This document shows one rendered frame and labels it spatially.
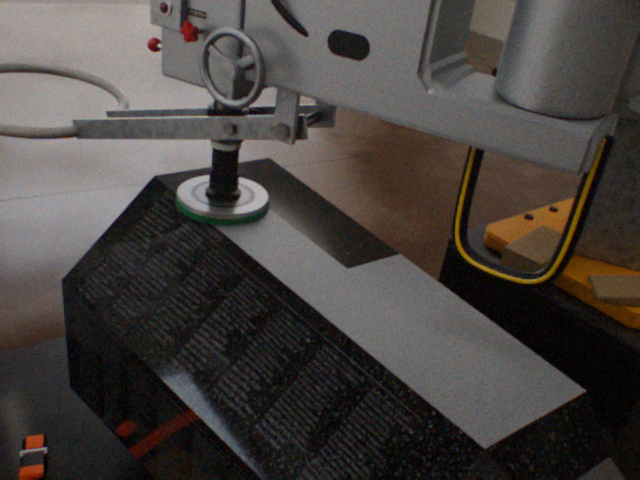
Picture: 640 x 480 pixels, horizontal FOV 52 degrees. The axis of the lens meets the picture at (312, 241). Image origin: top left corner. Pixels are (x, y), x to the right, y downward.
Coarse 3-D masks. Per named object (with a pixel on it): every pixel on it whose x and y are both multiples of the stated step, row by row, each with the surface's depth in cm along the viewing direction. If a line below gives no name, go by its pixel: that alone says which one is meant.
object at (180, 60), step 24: (192, 0) 127; (216, 0) 124; (240, 0) 122; (216, 24) 126; (240, 24) 124; (168, 48) 134; (192, 48) 131; (240, 48) 126; (168, 72) 137; (192, 72) 133; (216, 72) 130; (240, 96) 132
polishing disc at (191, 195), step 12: (192, 180) 160; (204, 180) 161; (240, 180) 163; (180, 192) 154; (192, 192) 154; (204, 192) 155; (252, 192) 158; (264, 192) 159; (192, 204) 149; (204, 204) 150; (216, 204) 150; (228, 204) 151; (240, 204) 152; (252, 204) 153; (264, 204) 153; (216, 216) 147; (228, 216) 147; (240, 216) 148
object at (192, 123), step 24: (72, 120) 165; (96, 120) 161; (120, 120) 156; (144, 120) 152; (168, 120) 148; (192, 120) 145; (216, 120) 141; (240, 120) 138; (264, 120) 134; (312, 120) 137
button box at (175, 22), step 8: (152, 0) 130; (176, 0) 127; (184, 0) 127; (152, 8) 131; (176, 8) 128; (184, 8) 128; (152, 16) 131; (160, 16) 130; (168, 16) 129; (176, 16) 128; (184, 16) 129; (152, 24) 132; (160, 24) 131; (168, 24) 130; (176, 24) 129
